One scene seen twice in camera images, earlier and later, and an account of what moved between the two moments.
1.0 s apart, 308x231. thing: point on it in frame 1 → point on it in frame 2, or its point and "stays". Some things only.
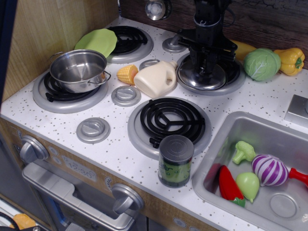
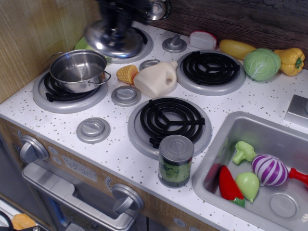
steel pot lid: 188,77 → 121,44
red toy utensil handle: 293,173 stays
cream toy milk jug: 157,79 stays
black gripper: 207,37 → 118,16
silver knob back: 172,45 stays
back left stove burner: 133,45 stays
